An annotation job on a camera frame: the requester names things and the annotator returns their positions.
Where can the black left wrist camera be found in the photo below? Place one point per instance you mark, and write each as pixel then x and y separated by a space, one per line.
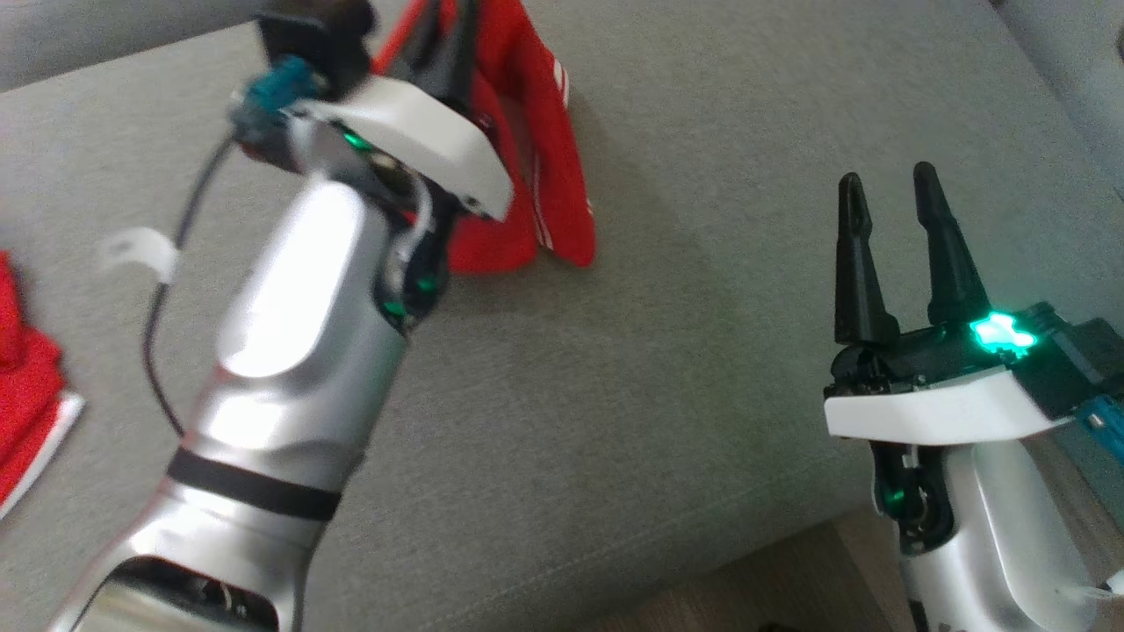
pixel 316 31

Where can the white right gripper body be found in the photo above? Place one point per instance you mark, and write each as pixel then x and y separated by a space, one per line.
pixel 931 408

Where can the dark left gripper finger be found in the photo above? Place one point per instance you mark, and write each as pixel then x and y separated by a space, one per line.
pixel 430 44
pixel 464 48

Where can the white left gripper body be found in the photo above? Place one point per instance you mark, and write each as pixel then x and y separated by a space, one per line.
pixel 421 132

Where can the grey sofa back cushion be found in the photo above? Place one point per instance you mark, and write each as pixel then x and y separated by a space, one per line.
pixel 88 35

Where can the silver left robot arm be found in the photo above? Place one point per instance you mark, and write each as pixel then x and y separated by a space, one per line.
pixel 299 290

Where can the red numbered jersey shirt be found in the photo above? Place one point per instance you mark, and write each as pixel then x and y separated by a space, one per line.
pixel 553 175

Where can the red mesh shorts white stripes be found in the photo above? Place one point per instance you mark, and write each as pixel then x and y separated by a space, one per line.
pixel 22 386

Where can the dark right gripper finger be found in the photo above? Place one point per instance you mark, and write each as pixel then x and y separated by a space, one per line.
pixel 856 281
pixel 953 272

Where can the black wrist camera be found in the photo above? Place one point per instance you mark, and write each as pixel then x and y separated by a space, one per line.
pixel 316 31
pixel 1084 351

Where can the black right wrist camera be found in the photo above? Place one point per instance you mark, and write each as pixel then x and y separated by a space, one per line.
pixel 1084 351

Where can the grey fabric sofa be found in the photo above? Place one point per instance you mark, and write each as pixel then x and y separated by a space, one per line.
pixel 667 369

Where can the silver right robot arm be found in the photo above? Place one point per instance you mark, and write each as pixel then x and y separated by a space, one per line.
pixel 1010 544

